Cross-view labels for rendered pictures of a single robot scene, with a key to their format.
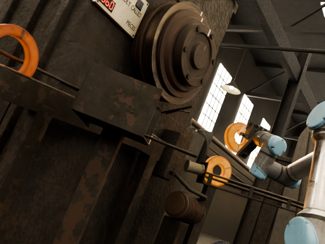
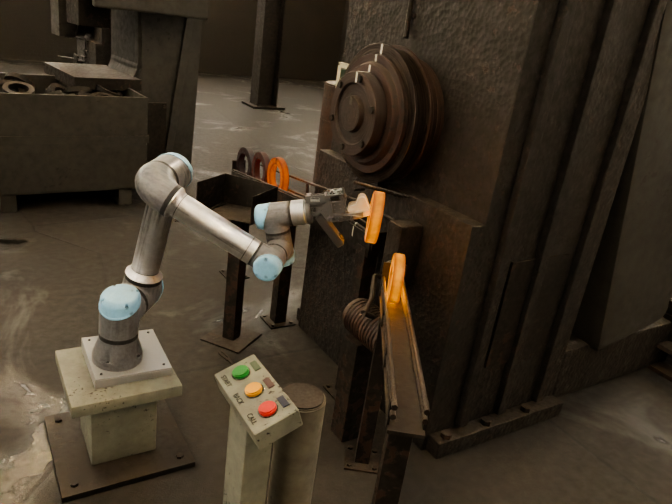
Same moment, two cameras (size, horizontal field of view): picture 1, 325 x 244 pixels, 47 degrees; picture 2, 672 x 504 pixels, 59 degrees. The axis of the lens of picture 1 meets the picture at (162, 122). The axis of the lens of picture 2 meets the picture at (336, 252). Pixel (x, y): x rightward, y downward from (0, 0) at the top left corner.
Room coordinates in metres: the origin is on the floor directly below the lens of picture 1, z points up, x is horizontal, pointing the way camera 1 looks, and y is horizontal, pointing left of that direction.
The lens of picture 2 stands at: (2.22, -2.00, 1.42)
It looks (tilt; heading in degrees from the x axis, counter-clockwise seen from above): 22 degrees down; 108
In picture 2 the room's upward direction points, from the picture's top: 8 degrees clockwise
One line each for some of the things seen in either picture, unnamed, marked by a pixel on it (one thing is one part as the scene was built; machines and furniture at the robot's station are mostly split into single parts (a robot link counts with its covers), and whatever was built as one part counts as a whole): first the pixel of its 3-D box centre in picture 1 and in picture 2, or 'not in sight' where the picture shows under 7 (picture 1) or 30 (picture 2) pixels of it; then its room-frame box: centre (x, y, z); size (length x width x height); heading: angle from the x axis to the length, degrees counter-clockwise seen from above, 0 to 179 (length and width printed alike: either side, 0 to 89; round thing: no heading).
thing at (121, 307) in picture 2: not in sight; (120, 310); (1.14, -0.67, 0.50); 0.13 x 0.12 x 0.14; 103
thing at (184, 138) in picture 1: (167, 154); (401, 254); (1.85, -0.09, 0.68); 0.11 x 0.08 x 0.24; 52
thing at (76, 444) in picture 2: not in sight; (117, 411); (1.13, -0.68, 0.13); 0.40 x 0.40 x 0.26; 51
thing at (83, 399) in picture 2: not in sight; (117, 372); (1.13, -0.68, 0.28); 0.32 x 0.32 x 0.04; 51
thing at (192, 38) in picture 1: (196, 55); (356, 113); (1.59, -0.03, 1.11); 0.28 x 0.06 x 0.28; 142
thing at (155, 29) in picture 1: (179, 53); (379, 114); (1.65, 0.05, 1.11); 0.47 x 0.06 x 0.47; 142
